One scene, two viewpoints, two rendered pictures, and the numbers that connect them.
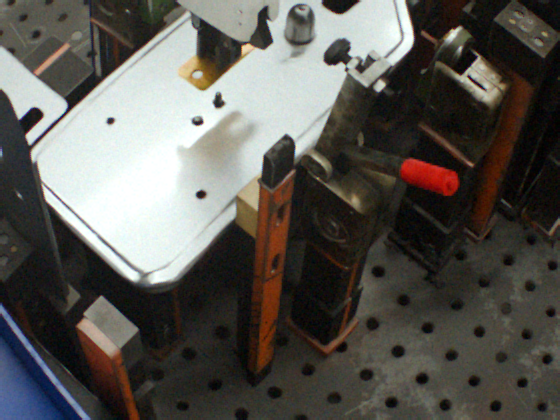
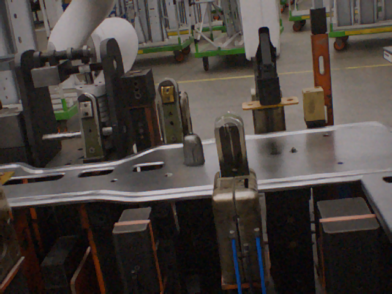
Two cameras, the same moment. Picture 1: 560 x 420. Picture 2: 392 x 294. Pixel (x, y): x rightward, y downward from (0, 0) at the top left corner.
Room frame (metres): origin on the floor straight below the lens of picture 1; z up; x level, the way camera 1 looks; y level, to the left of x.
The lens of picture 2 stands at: (1.13, 0.71, 1.29)
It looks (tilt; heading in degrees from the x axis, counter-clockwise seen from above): 18 degrees down; 242
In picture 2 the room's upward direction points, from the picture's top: 9 degrees counter-clockwise
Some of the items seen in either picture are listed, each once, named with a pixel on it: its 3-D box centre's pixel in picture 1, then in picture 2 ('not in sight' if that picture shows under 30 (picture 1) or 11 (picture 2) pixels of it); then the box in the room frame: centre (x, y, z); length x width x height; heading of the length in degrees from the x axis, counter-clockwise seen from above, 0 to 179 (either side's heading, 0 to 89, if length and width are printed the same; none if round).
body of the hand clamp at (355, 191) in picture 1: (335, 258); (275, 185); (0.56, -0.06, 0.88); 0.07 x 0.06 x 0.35; 55
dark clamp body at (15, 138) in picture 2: not in sight; (34, 196); (0.95, -0.38, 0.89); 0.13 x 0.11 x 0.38; 55
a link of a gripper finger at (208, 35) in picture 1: (201, 23); (268, 83); (0.67, 0.09, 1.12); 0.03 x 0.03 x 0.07; 55
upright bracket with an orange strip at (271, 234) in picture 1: (267, 288); (326, 145); (0.48, 0.00, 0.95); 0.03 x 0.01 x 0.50; 145
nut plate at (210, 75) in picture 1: (218, 53); (269, 100); (0.66, 0.07, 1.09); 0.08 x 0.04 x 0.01; 145
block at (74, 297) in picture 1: (53, 326); not in sight; (0.45, 0.24, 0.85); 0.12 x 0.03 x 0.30; 55
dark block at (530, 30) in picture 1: (498, 130); (154, 171); (0.73, -0.24, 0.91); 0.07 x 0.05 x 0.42; 55
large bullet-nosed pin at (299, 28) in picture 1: (300, 24); (193, 151); (0.76, 0.00, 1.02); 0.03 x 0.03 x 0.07
